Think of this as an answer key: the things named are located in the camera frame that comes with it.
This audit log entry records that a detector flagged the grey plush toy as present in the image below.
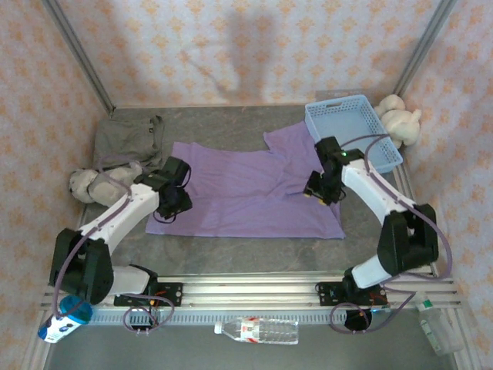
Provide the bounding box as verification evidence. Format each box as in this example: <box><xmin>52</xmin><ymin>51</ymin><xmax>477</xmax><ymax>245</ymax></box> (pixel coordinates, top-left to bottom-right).
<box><xmin>69</xmin><ymin>160</ymin><xmax>144</xmax><ymax>205</ymax></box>

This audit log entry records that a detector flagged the white canister with blue lid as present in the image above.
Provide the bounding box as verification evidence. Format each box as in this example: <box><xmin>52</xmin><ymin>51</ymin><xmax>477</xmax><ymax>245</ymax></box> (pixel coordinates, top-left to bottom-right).
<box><xmin>37</xmin><ymin>295</ymin><xmax>94</xmax><ymax>344</ymax></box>

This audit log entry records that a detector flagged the light blue perforated plastic basket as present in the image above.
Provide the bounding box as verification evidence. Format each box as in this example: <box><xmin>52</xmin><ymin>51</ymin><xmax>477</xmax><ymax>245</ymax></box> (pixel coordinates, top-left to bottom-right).
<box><xmin>304</xmin><ymin>94</ymin><xmax>404</xmax><ymax>174</ymax></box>

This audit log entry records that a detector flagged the grey slotted cable duct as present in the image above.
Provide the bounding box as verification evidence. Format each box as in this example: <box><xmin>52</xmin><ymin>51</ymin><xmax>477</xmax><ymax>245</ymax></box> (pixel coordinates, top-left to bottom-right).
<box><xmin>90</xmin><ymin>310</ymin><xmax>386</xmax><ymax>325</ymax></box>

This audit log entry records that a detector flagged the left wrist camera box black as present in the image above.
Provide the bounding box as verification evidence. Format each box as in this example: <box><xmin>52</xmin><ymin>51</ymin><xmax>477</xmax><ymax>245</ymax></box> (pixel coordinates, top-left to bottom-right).
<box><xmin>161</xmin><ymin>156</ymin><xmax>193</xmax><ymax>187</ymax></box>

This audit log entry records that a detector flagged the grey t-shirt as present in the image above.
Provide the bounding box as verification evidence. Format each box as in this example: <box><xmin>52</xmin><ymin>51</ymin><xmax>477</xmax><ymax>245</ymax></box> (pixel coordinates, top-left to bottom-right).
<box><xmin>92</xmin><ymin>114</ymin><xmax>166</xmax><ymax>170</ymax></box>

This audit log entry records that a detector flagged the purple t-shirt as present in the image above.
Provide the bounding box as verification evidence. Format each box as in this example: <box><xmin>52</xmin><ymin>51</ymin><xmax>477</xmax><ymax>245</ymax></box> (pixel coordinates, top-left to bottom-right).
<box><xmin>145</xmin><ymin>120</ymin><xmax>347</xmax><ymax>241</ymax></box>

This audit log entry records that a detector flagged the aluminium frame post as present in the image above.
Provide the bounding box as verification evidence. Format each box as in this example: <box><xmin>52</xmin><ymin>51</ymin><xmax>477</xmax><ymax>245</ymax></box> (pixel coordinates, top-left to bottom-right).
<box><xmin>394</xmin><ymin>0</ymin><xmax>459</xmax><ymax>99</ymax></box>
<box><xmin>41</xmin><ymin>0</ymin><xmax>116</xmax><ymax>116</ymax></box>

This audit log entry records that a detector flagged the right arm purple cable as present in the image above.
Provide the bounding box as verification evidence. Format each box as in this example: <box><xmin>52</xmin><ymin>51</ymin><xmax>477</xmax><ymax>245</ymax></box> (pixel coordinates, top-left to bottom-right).
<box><xmin>329</xmin><ymin>133</ymin><xmax>454</xmax><ymax>335</ymax></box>

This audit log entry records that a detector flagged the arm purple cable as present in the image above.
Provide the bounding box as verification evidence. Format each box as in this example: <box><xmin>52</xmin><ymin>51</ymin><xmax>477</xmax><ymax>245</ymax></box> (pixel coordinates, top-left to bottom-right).
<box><xmin>329</xmin><ymin>133</ymin><xmax>454</xmax><ymax>335</ymax></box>
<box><xmin>52</xmin><ymin>156</ymin><xmax>173</xmax><ymax>335</ymax></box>

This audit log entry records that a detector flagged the clear bottle with green label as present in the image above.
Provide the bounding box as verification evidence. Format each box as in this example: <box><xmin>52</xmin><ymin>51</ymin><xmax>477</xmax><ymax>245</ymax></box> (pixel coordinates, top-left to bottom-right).
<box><xmin>414</xmin><ymin>291</ymin><xmax>465</xmax><ymax>358</ymax></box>

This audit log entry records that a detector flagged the white plush toy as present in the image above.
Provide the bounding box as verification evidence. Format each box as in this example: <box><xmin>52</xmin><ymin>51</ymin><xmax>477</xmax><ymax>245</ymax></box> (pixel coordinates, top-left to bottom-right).
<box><xmin>374</xmin><ymin>94</ymin><xmax>423</xmax><ymax>147</ymax></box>

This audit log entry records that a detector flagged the clear plastic water bottle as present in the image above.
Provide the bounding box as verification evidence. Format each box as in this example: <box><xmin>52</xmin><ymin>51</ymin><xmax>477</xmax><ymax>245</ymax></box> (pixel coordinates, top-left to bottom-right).
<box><xmin>213</xmin><ymin>316</ymin><xmax>300</xmax><ymax>346</ymax></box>

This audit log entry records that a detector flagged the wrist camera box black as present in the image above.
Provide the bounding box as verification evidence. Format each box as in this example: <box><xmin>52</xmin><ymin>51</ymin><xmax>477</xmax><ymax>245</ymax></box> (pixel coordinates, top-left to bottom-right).
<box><xmin>161</xmin><ymin>156</ymin><xmax>193</xmax><ymax>187</ymax></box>
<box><xmin>314</xmin><ymin>136</ymin><xmax>343</xmax><ymax>163</ymax></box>

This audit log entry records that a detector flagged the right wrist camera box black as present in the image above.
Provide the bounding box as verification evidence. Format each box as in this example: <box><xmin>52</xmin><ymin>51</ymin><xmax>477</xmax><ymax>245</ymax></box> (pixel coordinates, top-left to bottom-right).
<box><xmin>314</xmin><ymin>136</ymin><xmax>343</xmax><ymax>163</ymax></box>

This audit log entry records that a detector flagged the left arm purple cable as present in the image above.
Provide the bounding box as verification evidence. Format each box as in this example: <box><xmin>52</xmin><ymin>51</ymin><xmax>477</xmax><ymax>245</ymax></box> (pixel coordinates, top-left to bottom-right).
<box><xmin>52</xmin><ymin>156</ymin><xmax>173</xmax><ymax>335</ymax></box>

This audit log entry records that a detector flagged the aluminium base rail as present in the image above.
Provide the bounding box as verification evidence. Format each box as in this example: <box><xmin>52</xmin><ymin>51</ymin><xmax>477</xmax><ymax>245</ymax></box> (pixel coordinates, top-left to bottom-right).
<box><xmin>40</xmin><ymin>269</ymin><xmax>463</xmax><ymax>310</ymax></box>

